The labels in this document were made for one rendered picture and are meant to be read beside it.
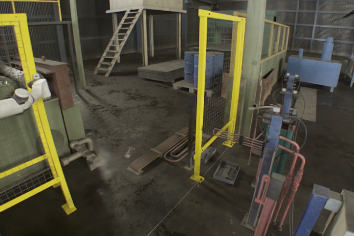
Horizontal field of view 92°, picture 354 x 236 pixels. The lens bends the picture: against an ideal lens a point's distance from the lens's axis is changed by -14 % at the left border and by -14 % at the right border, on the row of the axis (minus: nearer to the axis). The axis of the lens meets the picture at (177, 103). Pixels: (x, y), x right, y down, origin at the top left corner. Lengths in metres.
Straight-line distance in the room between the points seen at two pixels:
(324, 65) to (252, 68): 4.55
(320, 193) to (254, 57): 2.16
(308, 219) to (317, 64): 6.31
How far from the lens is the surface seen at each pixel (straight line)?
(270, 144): 1.58
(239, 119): 3.17
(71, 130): 3.08
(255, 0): 2.99
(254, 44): 2.96
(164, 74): 6.20
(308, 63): 7.30
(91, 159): 2.62
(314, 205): 1.26
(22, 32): 1.74
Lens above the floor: 1.69
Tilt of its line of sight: 21 degrees down
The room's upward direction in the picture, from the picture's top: straight up
